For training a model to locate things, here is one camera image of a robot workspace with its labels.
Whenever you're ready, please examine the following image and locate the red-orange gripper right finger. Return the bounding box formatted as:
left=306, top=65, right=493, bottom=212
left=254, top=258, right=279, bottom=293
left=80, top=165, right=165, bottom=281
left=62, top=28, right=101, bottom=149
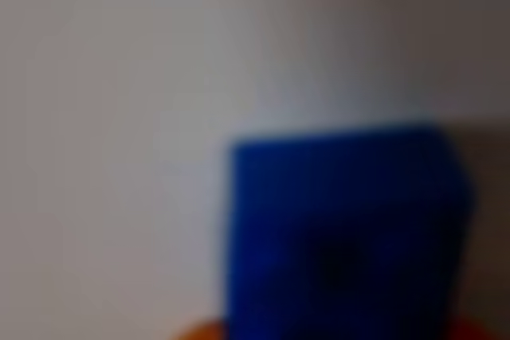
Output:
left=453, top=313, right=510, bottom=340

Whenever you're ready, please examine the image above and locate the small blue block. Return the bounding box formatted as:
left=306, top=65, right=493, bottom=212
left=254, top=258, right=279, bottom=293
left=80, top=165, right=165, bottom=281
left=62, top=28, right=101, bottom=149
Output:
left=220, top=122, right=478, bottom=340

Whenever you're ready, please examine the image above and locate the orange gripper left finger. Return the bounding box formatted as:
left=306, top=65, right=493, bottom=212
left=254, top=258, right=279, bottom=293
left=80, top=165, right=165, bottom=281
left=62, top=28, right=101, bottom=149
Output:
left=169, top=317, right=228, bottom=340

